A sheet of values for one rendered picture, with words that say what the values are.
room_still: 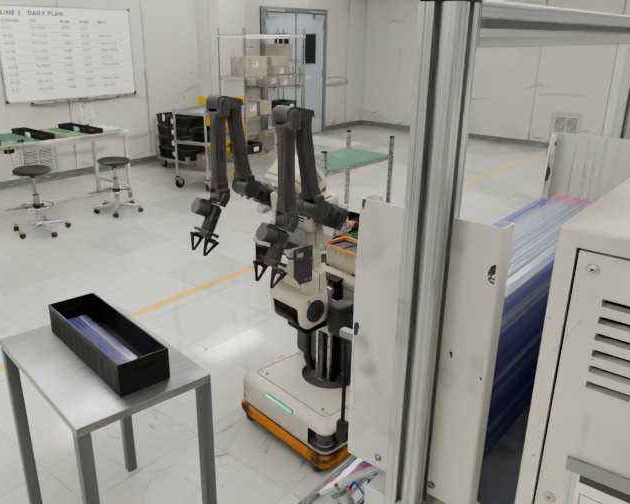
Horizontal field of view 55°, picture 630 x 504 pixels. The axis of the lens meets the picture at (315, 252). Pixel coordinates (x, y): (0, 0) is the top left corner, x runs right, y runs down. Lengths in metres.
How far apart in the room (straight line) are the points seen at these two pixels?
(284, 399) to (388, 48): 10.48
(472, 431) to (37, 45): 7.91
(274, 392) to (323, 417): 0.30
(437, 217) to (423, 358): 0.15
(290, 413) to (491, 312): 2.29
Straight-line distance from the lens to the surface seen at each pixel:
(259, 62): 8.56
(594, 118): 11.19
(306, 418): 2.77
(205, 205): 2.50
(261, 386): 2.98
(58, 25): 8.44
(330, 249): 2.85
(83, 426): 1.91
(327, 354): 2.92
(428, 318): 0.59
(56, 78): 8.41
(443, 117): 0.54
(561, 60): 11.31
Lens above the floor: 1.87
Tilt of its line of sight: 20 degrees down
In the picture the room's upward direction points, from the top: 1 degrees clockwise
